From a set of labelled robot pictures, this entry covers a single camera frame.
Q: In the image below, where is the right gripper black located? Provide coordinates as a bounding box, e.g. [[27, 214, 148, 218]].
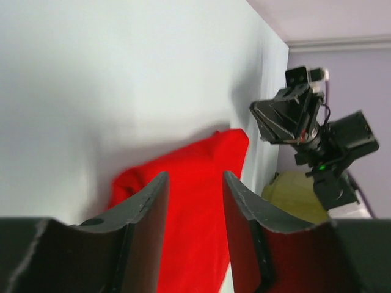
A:
[[249, 84, 324, 145]]

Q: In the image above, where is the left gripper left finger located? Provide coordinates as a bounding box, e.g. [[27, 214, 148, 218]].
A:
[[76, 171, 170, 293]]

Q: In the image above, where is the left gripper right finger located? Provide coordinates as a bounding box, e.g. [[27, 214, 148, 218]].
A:
[[222, 170, 318, 293]]

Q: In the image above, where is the red t shirt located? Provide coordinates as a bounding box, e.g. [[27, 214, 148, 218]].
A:
[[108, 129, 249, 292]]

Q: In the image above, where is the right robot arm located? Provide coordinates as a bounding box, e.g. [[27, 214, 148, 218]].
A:
[[249, 84, 379, 211]]

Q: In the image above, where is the olive green plastic basket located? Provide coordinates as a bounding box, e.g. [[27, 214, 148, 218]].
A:
[[261, 171, 329, 224]]

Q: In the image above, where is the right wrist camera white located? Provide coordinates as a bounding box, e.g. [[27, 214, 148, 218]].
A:
[[285, 66, 329, 87]]

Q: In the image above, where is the right aluminium frame post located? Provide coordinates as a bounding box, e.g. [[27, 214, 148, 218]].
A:
[[287, 35, 390, 54]]

